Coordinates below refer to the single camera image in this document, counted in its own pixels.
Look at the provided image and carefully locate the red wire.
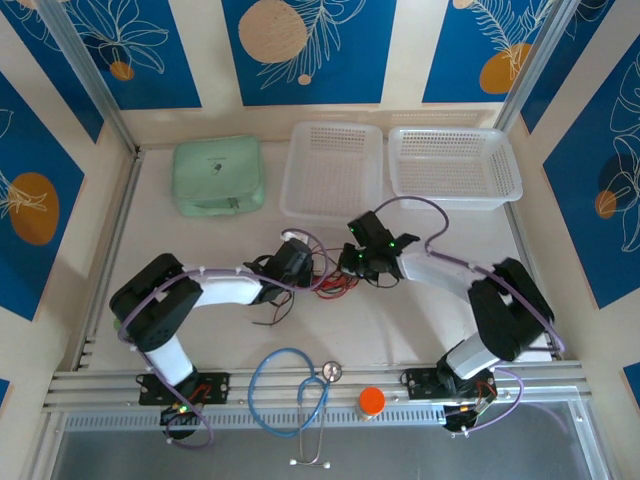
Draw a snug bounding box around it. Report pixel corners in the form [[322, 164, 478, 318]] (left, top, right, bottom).
[[313, 272, 362, 302], [251, 291, 296, 327]]

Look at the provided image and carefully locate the blue stethoscope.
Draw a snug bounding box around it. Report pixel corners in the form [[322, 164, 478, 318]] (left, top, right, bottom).
[[248, 347, 344, 470]]

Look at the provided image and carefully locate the mint green zipper pouch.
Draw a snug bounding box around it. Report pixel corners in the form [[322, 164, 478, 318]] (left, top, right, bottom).
[[172, 134, 266, 219]]

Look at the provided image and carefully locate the orange cap bottle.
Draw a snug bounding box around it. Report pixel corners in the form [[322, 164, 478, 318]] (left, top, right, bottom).
[[357, 386, 386, 421]]

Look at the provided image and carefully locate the grey metal sheet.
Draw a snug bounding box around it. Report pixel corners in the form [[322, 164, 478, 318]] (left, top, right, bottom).
[[47, 427, 609, 480]]

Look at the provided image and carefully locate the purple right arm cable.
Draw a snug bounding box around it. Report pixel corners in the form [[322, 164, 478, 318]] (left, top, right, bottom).
[[373, 195, 567, 437]]

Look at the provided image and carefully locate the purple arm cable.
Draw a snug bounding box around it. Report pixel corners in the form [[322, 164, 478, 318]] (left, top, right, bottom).
[[117, 238, 332, 450], [373, 195, 567, 437]]

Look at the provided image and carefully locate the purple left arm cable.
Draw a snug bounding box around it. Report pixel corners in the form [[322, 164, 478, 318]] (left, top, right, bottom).
[[117, 238, 332, 450]]

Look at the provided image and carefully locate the white basket with black wires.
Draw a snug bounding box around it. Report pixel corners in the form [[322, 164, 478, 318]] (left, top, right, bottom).
[[278, 121, 385, 224]]

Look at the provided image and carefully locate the white basket with red wire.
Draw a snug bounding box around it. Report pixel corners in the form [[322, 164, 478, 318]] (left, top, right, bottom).
[[387, 125, 524, 212]]

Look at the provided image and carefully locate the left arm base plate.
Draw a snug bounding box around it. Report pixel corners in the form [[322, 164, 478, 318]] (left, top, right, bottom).
[[138, 370, 233, 407]]

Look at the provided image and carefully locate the aluminium side rail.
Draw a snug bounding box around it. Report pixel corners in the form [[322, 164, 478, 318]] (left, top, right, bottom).
[[74, 149, 144, 371], [502, 202, 564, 361]]

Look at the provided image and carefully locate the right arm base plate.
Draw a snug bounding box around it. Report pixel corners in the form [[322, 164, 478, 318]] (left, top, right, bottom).
[[402, 367, 501, 401]]

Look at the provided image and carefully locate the grey slotted cable duct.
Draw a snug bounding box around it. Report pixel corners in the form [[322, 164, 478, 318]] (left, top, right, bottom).
[[62, 407, 584, 432]]

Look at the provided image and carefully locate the aluminium table edge rail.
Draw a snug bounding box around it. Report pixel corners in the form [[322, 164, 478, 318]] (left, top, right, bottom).
[[42, 359, 586, 416]]

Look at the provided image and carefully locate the aluminium frame post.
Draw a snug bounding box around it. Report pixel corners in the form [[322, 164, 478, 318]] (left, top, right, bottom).
[[37, 0, 141, 156], [492, 0, 581, 132]]

